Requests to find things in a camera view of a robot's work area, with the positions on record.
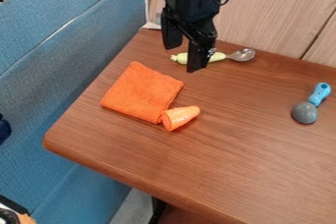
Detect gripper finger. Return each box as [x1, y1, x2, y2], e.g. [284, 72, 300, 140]
[159, 11, 185, 51]
[186, 36, 218, 74]

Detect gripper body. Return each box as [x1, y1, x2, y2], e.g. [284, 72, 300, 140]
[158, 0, 226, 44]

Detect orange cloth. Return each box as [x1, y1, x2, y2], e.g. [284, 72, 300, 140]
[99, 60, 186, 125]

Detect orange toy carrot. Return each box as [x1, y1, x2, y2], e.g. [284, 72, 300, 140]
[159, 105, 202, 133]

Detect yellow-handled silver spoon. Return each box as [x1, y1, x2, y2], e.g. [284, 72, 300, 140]
[169, 47, 257, 66]

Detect blue-handled grey scoop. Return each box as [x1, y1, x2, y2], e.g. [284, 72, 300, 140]
[290, 82, 332, 125]

